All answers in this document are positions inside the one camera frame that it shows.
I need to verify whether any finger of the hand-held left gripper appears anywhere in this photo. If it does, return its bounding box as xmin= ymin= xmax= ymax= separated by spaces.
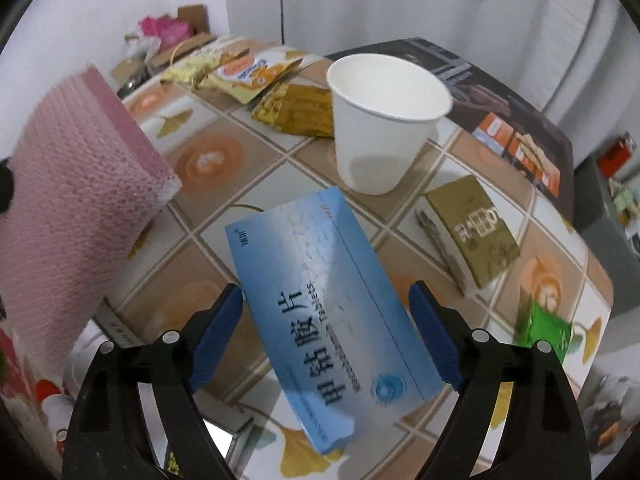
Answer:
xmin=0 ymin=160 xmax=16 ymax=215

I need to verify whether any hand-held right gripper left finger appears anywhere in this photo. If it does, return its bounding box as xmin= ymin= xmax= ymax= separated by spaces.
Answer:
xmin=62 ymin=284 xmax=244 ymax=480

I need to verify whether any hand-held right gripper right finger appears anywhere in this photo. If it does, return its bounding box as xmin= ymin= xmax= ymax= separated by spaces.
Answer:
xmin=409 ymin=281 xmax=592 ymax=480

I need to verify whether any blue medicine box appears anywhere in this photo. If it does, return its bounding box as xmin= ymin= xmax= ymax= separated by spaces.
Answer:
xmin=225 ymin=186 xmax=446 ymax=456

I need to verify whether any pink bubble wrap stack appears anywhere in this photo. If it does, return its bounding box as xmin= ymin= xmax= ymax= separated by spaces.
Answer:
xmin=0 ymin=65 xmax=182 ymax=386

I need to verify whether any ginkgo patterned tablecloth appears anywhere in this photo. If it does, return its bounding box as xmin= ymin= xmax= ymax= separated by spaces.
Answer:
xmin=65 ymin=35 xmax=616 ymax=480

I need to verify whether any small green packet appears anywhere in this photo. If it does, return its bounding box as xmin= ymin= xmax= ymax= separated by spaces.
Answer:
xmin=512 ymin=300 xmax=573 ymax=366

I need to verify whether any gold box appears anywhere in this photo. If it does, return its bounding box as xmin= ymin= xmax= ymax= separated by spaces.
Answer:
xmin=416 ymin=175 xmax=522 ymax=297

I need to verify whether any white paper cup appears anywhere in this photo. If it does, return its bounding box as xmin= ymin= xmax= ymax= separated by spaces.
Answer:
xmin=326 ymin=53 xmax=454 ymax=196

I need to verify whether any crumpled white plastic bag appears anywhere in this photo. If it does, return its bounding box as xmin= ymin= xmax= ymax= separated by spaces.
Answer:
xmin=124 ymin=32 xmax=162 ymax=60

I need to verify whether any grey cabinet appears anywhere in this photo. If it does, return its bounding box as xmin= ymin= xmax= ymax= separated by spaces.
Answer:
xmin=572 ymin=152 xmax=640 ymax=313

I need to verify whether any pale yellow snack packet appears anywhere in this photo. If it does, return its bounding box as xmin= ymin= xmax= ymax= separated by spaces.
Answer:
xmin=160 ymin=47 xmax=226 ymax=86

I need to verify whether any pink plastic bag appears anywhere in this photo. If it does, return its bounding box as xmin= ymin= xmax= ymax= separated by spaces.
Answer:
xmin=139 ymin=16 xmax=193 ymax=42

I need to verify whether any gold snack packet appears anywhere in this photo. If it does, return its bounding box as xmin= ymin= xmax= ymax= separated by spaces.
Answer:
xmin=251 ymin=82 xmax=336 ymax=138

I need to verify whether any red thermos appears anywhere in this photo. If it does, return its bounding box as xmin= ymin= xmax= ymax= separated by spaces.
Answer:
xmin=597 ymin=132 xmax=638 ymax=178

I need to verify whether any cardboard box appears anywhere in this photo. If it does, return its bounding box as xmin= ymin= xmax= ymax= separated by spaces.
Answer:
xmin=110 ymin=4 xmax=222 ymax=97

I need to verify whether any orange white snack packet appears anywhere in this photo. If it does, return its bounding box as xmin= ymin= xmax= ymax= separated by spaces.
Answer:
xmin=197 ymin=46 xmax=306 ymax=106

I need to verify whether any grey curtain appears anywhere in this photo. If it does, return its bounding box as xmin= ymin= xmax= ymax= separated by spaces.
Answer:
xmin=222 ymin=0 xmax=640 ymax=171

